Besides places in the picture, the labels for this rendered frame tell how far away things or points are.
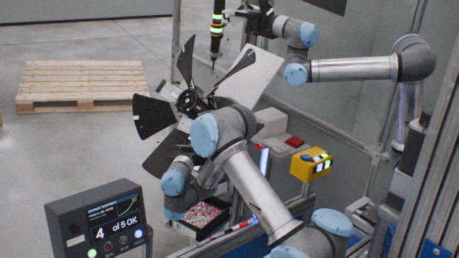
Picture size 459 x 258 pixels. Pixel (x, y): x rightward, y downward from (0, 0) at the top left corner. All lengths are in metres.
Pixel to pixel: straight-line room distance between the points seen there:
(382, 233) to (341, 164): 1.03
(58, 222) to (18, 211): 2.16
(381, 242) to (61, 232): 0.94
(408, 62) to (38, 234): 2.49
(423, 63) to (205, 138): 0.73
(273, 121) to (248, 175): 1.28
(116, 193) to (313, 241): 0.57
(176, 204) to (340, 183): 1.18
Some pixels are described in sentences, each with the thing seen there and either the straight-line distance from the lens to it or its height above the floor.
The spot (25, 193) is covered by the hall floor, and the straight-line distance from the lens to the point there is 3.72.
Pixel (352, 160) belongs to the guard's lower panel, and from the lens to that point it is 2.54.
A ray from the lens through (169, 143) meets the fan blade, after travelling 2.11.
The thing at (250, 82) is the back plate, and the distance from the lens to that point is 2.34.
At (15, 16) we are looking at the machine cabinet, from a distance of 7.36.
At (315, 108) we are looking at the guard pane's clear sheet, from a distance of 2.62.
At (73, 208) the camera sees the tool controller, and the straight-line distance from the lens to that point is 1.42.
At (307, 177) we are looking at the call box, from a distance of 2.07.
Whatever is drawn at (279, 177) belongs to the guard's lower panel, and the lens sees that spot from 2.94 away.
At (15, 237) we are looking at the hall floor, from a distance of 3.35.
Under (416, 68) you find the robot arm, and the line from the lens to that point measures 1.63.
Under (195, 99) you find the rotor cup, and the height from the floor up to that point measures 1.24.
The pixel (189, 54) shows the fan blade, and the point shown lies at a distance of 2.27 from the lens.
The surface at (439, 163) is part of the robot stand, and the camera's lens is 1.35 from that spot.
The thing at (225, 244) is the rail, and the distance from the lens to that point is 1.95.
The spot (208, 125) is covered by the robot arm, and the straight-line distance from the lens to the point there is 1.35.
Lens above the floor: 2.10
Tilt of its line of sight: 27 degrees down
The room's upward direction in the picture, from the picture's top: 6 degrees clockwise
